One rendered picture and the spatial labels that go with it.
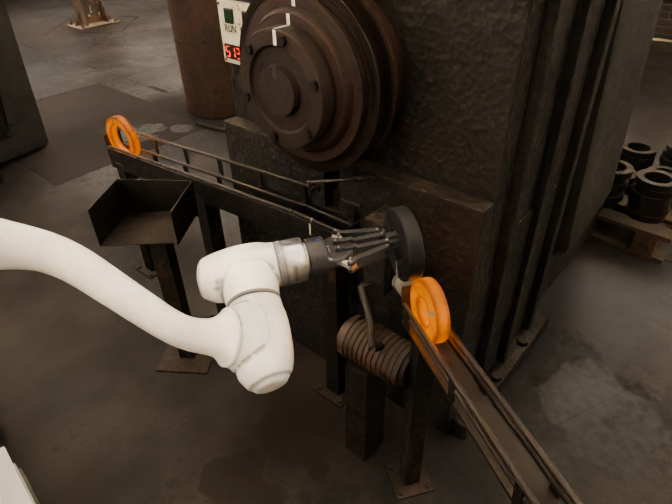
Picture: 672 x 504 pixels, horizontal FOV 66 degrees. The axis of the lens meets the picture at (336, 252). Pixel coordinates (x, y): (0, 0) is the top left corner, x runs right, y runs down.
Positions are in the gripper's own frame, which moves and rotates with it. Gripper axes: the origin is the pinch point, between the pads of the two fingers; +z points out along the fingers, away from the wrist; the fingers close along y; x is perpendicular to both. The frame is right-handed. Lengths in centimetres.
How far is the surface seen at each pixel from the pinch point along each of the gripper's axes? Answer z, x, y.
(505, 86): 29.7, 21.5, -16.6
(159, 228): -57, -29, -72
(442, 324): 6.5, -19.8, 7.5
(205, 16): -24, -15, -327
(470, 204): 23.7, -6.4, -15.9
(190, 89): -46, -68, -339
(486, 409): 8.3, -27.5, 25.3
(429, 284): 6.5, -14.4, -0.1
